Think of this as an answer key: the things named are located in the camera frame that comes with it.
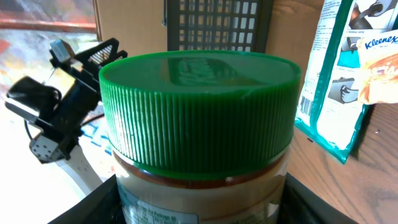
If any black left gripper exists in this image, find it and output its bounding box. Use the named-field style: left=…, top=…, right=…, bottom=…
left=50, top=38, right=127, bottom=131

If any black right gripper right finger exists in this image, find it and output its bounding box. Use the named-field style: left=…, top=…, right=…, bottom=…
left=277, top=173, right=356, bottom=224

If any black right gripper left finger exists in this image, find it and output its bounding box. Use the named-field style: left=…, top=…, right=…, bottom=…
left=49, top=175, right=126, bottom=224

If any white red package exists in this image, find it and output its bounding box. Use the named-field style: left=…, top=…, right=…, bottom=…
left=295, top=0, right=397, bottom=163

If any green lid white jar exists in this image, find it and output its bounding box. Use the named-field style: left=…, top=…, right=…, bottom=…
left=99, top=50, right=301, bottom=223

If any small orange carton box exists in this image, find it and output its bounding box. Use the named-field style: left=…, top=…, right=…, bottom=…
left=357, top=30, right=397, bottom=105

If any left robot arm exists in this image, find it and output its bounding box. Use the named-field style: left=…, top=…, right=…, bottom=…
left=5, top=38, right=127, bottom=195

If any grey plastic mesh basket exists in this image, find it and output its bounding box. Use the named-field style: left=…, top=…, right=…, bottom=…
left=162, top=0, right=274, bottom=53

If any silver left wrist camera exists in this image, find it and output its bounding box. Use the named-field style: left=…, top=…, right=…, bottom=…
left=50, top=39, right=75, bottom=63

